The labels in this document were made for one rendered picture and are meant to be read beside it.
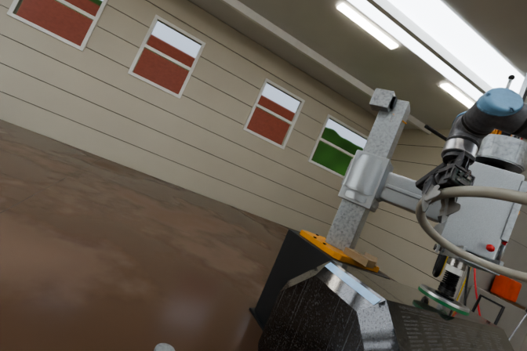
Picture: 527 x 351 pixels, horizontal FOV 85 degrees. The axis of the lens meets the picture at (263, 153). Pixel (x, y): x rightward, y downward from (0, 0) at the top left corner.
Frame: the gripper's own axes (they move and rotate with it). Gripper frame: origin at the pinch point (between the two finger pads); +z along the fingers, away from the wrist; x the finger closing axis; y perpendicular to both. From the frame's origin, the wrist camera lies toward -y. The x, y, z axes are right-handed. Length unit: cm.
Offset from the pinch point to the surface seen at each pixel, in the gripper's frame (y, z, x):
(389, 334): -33, 30, 22
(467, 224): -44, -33, 45
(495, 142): -30, -70, 35
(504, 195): 16.1, -6.2, 5.0
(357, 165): -122, -73, 10
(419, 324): -42, 19, 37
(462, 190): 8.4, -6.3, 0.2
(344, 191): -133, -53, 13
